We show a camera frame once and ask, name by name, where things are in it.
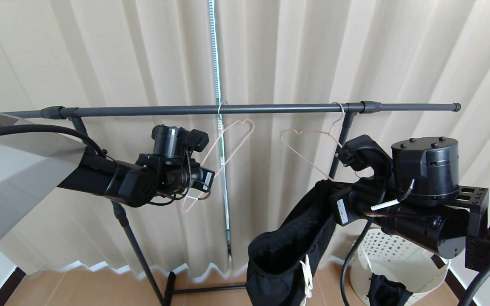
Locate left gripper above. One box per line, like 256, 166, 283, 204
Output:
166, 167, 216, 197

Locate beige curtain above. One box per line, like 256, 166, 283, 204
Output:
0, 0, 490, 283

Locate heap of clothes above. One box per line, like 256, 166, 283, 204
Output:
368, 274, 413, 306

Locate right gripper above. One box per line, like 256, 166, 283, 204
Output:
330, 181, 469, 260

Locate black clothes rack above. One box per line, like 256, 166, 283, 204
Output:
0, 101, 461, 306

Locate black shorts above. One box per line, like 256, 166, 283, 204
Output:
246, 179, 343, 306

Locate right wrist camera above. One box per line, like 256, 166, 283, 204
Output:
336, 135, 394, 187

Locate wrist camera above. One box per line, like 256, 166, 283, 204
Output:
185, 129, 210, 153
336, 135, 394, 187

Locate white laundry basket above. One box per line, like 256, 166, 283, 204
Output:
349, 229, 450, 306

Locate pink clothes hanger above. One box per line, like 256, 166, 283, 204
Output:
181, 101, 255, 214
281, 102, 358, 181

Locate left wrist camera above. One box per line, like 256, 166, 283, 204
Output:
185, 129, 210, 153

